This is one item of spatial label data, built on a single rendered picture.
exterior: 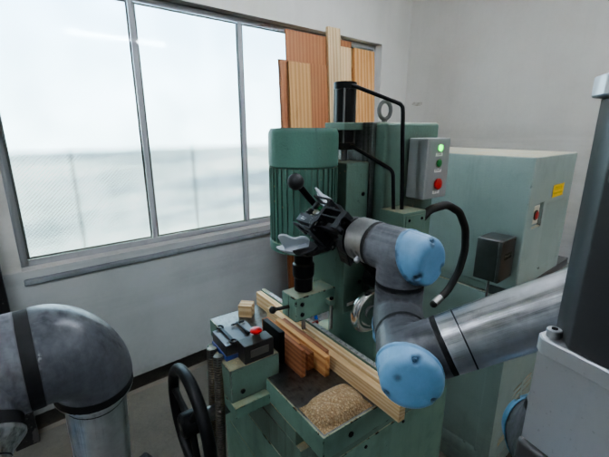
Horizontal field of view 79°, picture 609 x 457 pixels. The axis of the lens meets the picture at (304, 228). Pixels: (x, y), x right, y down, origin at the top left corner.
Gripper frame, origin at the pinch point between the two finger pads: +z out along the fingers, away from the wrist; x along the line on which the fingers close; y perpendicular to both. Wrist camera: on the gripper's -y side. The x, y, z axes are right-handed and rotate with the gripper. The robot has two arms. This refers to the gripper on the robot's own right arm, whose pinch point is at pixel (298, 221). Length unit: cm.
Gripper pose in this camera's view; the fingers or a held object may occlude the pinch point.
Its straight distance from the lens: 81.3
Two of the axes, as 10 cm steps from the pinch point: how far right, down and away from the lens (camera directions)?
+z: -5.8, -2.1, 7.8
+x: -5.8, 7.8, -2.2
